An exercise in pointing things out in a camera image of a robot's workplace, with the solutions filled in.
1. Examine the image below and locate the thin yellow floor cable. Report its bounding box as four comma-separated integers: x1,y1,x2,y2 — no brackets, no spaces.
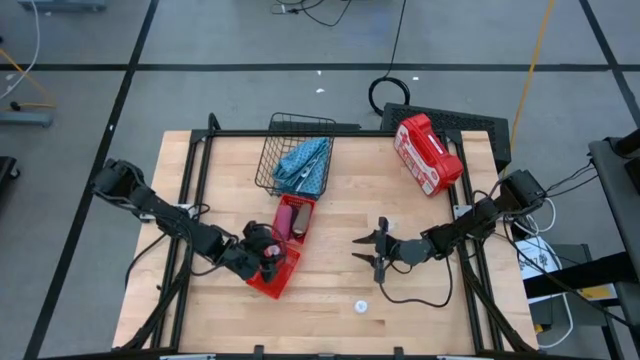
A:
0,47,57,109

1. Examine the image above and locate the black metal rig frame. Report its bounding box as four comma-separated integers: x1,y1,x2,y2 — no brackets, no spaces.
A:
112,112,539,354

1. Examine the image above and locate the black shelf beam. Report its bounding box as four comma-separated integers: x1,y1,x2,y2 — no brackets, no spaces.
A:
522,251,640,301

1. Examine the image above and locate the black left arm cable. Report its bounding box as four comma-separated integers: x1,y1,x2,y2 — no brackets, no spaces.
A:
124,232,169,290

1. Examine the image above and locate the brown bandage roll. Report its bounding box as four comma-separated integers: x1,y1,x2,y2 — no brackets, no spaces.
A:
291,201,314,238

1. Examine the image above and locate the black wire basket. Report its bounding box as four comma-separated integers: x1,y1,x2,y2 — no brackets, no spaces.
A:
254,112,337,201

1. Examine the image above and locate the pink bandage roll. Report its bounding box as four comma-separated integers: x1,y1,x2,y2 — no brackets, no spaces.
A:
275,203,294,242

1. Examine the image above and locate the black coiled power cable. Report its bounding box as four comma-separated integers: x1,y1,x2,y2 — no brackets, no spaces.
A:
368,0,412,117

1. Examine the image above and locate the red first aid kit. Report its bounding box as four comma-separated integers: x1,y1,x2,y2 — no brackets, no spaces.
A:
393,112,465,198

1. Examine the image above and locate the black floor cable bundle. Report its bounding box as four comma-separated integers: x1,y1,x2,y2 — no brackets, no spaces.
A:
271,0,352,28

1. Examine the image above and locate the black side table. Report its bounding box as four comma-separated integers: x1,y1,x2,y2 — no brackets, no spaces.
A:
588,128,640,281

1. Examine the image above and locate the long yellow cable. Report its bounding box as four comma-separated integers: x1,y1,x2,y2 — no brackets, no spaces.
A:
501,0,556,187

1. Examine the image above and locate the red plastic slotted basket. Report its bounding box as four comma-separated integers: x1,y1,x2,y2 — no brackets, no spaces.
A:
246,244,303,301
272,193,318,247

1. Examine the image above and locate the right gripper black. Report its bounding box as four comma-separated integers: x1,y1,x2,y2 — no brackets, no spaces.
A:
351,215,406,285

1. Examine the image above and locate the white printed cardboard box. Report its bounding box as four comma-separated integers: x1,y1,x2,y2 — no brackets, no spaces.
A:
514,236,565,281

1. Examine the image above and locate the yellow tag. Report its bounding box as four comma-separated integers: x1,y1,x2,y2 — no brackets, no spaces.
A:
582,284,619,301

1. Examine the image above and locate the grey metal floor base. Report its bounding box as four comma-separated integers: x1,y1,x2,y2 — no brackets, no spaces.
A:
0,110,54,128

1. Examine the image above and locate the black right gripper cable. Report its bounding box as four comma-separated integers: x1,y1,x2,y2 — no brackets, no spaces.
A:
378,254,454,309

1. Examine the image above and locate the blue dotted cloth pouch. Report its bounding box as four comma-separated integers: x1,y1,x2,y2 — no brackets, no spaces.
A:
272,137,332,197

